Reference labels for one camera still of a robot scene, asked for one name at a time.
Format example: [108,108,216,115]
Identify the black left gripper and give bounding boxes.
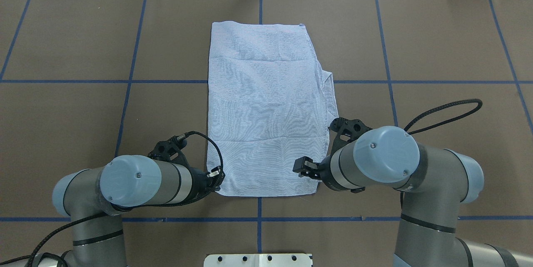
[148,136,225,201]

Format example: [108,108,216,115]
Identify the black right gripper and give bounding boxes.
[292,117,372,194]

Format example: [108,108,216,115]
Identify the blue white striped shirt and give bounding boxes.
[207,21,338,197]

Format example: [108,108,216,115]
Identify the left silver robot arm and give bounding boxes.
[25,131,225,267]

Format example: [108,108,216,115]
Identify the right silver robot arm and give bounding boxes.
[293,118,532,267]

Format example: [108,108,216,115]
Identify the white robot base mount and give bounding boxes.
[203,253,314,267]

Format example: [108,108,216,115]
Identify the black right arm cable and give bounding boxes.
[403,99,483,135]

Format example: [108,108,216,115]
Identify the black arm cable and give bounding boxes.
[403,99,483,135]
[0,131,224,267]

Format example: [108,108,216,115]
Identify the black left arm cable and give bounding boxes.
[0,131,224,267]

